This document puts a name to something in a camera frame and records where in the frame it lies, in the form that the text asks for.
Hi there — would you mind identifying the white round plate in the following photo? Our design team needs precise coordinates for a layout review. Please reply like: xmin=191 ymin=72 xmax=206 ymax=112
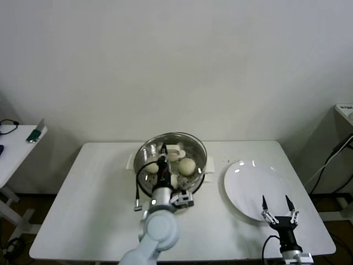
xmin=223 ymin=160 xmax=293 ymax=222

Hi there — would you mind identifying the white wall cable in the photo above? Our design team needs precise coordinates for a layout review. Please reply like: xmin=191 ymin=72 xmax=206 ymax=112
xmin=304 ymin=143 xmax=353 ymax=187

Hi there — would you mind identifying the white furniture base frame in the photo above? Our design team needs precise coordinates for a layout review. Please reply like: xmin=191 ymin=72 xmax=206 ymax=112
xmin=310 ymin=192 xmax=353 ymax=223

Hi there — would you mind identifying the black wall cable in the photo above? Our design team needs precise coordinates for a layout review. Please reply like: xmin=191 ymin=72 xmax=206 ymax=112
xmin=311 ymin=132 xmax=353 ymax=195

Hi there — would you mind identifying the white cabinet with label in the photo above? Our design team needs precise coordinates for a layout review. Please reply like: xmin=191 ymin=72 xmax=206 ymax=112
xmin=335 ymin=103 xmax=353 ymax=121

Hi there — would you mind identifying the black cable on side table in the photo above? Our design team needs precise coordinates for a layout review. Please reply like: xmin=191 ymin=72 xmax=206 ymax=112
xmin=0 ymin=119 xmax=19 ymax=135

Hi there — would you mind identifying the round glass pot lid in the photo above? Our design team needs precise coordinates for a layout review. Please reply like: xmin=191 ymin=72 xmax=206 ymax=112
xmin=134 ymin=132 xmax=207 ymax=194

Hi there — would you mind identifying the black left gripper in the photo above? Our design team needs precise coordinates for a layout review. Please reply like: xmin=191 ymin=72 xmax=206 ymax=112
xmin=156 ymin=142 xmax=172 ymax=190

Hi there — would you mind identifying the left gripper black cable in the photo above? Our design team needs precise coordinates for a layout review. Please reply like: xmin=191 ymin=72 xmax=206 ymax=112
xmin=133 ymin=162 xmax=166 ymax=212

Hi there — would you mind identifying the white side table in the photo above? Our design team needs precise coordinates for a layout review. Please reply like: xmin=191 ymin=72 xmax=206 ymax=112
xmin=0 ymin=124 xmax=48 ymax=235

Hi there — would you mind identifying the stainless steel steamer basket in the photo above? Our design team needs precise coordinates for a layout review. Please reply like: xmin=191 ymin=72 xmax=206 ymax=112
xmin=126 ymin=134 xmax=216 ymax=198

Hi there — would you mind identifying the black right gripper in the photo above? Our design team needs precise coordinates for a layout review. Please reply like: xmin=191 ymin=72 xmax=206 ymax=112
xmin=261 ymin=195 xmax=301 ymax=251

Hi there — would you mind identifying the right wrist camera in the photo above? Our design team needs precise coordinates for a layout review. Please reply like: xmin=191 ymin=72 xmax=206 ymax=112
xmin=293 ymin=253 xmax=314 ymax=265

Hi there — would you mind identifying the green flat device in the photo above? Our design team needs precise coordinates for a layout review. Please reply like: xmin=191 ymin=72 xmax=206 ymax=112
xmin=26 ymin=118 xmax=45 ymax=144

